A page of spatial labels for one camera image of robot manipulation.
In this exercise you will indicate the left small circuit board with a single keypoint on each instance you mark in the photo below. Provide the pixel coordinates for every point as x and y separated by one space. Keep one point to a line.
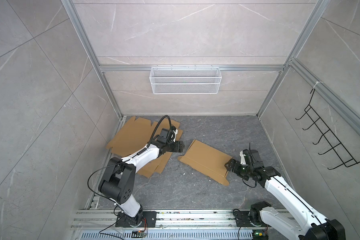
139 234

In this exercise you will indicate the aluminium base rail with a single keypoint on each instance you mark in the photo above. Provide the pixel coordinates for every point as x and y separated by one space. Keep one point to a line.
166 219

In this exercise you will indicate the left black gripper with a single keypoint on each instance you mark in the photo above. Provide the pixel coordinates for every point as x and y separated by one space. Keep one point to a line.
179 146

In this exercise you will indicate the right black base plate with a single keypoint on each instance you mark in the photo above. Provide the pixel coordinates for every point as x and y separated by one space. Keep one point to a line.
243 219

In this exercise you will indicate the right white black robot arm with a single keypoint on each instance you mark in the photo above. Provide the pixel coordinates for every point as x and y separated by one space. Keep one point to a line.
307 222

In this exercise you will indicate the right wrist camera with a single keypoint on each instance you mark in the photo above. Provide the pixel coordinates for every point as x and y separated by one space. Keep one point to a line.
243 158

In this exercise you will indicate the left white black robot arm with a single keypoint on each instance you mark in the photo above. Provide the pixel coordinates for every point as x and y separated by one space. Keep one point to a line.
118 180

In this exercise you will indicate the brown cardboard box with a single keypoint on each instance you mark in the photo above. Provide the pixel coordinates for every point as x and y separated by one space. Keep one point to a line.
208 161

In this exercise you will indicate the left flat cardboard stack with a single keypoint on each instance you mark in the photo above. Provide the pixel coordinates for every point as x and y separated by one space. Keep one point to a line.
132 137

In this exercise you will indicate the black wire hook rack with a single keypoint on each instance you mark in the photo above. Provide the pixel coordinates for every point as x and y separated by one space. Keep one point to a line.
336 146

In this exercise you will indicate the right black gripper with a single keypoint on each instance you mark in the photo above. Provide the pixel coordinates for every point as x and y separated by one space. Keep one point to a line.
235 169

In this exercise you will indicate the white wire mesh basket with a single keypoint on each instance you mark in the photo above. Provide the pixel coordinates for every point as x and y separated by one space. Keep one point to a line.
185 80

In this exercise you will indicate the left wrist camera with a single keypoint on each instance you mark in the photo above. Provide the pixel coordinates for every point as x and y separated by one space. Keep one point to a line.
173 132

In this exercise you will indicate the right small circuit board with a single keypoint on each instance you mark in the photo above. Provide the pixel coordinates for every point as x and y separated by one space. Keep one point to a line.
260 235

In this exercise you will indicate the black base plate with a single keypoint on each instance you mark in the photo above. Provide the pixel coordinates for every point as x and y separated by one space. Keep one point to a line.
243 219
145 218

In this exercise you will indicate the small circuit board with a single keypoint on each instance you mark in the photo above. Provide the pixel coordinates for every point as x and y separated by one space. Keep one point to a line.
139 234
260 235

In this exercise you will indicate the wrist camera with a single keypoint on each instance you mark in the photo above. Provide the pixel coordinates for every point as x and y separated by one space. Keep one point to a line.
173 132
243 158

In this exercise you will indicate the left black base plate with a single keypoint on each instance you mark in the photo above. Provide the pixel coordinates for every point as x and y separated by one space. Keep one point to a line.
145 218

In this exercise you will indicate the slotted grey cable duct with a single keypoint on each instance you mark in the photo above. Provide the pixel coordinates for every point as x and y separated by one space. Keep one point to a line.
171 235

